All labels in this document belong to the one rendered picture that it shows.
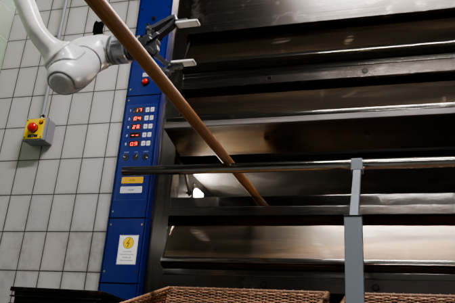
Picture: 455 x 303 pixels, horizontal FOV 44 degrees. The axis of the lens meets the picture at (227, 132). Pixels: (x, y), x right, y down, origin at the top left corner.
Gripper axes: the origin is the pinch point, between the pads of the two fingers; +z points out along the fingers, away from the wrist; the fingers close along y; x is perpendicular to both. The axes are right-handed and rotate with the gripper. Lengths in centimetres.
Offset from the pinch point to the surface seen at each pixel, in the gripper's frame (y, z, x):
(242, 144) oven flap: 12, 2, -53
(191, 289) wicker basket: 64, -13, -51
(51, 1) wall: -66, -96, -54
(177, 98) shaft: 30.9, 7.5, 24.6
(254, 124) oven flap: 9.3, 9.3, -40.5
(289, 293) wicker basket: 65, 21, -52
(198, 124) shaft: 30.7, 7.5, 9.1
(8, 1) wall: -65, -115, -48
